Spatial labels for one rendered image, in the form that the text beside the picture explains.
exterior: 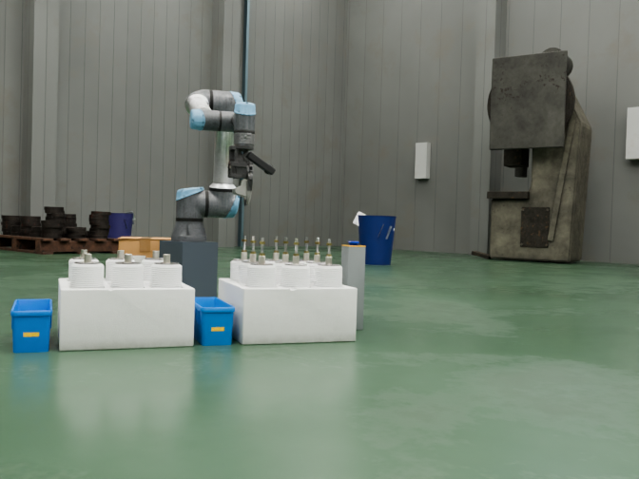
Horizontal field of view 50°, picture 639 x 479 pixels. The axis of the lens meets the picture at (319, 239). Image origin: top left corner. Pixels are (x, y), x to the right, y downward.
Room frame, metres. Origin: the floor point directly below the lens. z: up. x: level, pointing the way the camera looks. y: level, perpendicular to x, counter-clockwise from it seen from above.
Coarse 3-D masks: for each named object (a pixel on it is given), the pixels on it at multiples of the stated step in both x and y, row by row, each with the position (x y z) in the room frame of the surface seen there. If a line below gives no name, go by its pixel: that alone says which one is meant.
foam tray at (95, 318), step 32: (64, 288) 2.02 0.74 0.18; (96, 288) 2.05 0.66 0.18; (128, 288) 2.08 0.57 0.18; (160, 288) 2.11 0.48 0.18; (192, 288) 2.14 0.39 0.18; (64, 320) 1.99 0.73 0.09; (96, 320) 2.03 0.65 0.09; (128, 320) 2.06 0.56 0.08; (160, 320) 2.09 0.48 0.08; (192, 320) 2.13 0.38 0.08
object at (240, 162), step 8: (232, 152) 2.49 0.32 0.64; (240, 152) 2.48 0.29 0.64; (232, 160) 2.49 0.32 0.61; (240, 160) 2.48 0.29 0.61; (248, 160) 2.49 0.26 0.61; (232, 168) 2.46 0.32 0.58; (240, 168) 2.46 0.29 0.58; (248, 168) 2.47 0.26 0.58; (232, 176) 2.45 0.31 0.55; (240, 176) 2.46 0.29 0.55
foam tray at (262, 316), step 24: (240, 288) 2.23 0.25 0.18; (264, 288) 2.21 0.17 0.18; (288, 288) 2.23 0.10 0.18; (312, 288) 2.26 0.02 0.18; (336, 288) 2.29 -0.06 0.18; (240, 312) 2.22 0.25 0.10; (264, 312) 2.21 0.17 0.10; (288, 312) 2.23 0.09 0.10; (312, 312) 2.26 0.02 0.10; (336, 312) 2.29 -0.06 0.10; (240, 336) 2.21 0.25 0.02; (264, 336) 2.21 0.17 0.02; (288, 336) 2.23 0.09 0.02; (312, 336) 2.26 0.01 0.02; (336, 336) 2.29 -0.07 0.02
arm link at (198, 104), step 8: (192, 96) 2.82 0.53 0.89; (200, 96) 2.83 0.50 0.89; (208, 96) 2.88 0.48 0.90; (192, 104) 2.73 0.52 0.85; (200, 104) 2.67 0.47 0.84; (208, 104) 2.85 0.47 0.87; (192, 112) 2.52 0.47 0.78; (200, 112) 2.52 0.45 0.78; (208, 112) 2.53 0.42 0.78; (216, 112) 2.54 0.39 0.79; (192, 120) 2.52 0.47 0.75; (200, 120) 2.52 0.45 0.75; (208, 120) 2.52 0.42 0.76; (216, 120) 2.53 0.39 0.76; (192, 128) 2.54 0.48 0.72; (200, 128) 2.54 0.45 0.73; (208, 128) 2.54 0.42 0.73; (216, 128) 2.55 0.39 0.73
